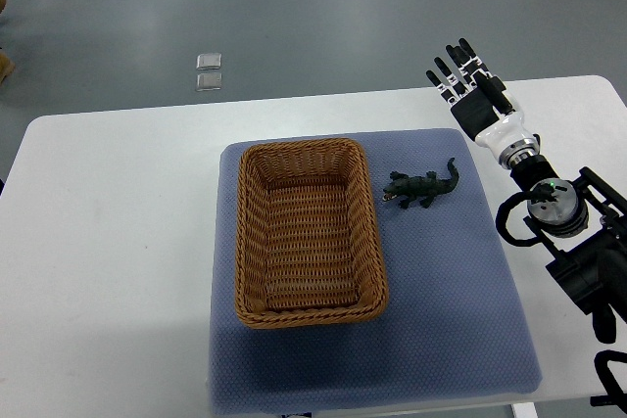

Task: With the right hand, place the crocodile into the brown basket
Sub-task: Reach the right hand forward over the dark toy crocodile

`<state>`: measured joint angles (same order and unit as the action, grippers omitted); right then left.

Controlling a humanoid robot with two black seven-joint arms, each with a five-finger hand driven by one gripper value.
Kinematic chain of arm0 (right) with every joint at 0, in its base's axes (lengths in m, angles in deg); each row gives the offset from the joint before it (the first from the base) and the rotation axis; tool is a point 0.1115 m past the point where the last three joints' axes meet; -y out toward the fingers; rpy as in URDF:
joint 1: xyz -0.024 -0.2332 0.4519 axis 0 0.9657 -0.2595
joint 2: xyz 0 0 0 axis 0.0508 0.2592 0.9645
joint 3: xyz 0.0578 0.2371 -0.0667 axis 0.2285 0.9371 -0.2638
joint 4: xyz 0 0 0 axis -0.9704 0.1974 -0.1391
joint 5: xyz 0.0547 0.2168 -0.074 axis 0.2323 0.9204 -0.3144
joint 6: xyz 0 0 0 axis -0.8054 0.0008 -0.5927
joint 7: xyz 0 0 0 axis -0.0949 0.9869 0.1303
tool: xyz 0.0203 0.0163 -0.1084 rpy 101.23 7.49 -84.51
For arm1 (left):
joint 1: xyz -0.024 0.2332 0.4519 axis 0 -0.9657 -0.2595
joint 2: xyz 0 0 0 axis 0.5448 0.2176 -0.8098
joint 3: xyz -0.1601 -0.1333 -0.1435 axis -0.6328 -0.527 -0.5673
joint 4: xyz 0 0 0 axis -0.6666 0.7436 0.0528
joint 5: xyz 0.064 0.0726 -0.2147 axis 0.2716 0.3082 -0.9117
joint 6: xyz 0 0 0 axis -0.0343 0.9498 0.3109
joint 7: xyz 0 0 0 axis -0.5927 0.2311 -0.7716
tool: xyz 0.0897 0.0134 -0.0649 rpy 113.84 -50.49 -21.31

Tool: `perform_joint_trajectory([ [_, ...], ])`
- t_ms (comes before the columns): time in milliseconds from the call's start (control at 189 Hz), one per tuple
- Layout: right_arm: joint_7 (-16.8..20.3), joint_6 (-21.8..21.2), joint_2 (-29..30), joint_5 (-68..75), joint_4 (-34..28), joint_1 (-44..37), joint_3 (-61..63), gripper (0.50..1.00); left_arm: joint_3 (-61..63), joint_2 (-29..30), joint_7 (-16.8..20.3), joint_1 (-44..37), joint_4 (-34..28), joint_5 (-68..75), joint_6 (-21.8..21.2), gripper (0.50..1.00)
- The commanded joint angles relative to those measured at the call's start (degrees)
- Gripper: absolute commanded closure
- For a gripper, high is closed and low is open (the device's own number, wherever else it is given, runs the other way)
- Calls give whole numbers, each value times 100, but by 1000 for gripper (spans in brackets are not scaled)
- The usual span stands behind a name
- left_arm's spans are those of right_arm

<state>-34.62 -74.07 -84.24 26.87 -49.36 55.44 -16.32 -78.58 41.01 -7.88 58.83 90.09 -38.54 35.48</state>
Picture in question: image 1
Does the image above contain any dark green toy crocodile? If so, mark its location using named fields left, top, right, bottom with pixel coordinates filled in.
left=382, top=158, right=459, bottom=209

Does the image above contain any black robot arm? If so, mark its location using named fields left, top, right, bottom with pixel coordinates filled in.
left=496, top=155, right=626, bottom=345

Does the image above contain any blue fabric mat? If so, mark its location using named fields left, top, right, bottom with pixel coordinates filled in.
left=209, top=128, right=542, bottom=415

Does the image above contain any upper metal floor plate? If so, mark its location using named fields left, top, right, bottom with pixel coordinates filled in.
left=196, top=53, right=221, bottom=70

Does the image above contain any brown wicker basket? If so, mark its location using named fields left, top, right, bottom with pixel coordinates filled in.
left=234, top=137, right=389, bottom=330

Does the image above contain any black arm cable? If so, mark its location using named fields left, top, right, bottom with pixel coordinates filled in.
left=496, top=191, right=553, bottom=247

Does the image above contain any tan object at left edge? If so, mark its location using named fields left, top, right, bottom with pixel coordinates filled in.
left=0, top=0, right=15, bottom=83

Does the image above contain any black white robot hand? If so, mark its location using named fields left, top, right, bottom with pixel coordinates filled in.
left=426, top=38, right=540, bottom=169

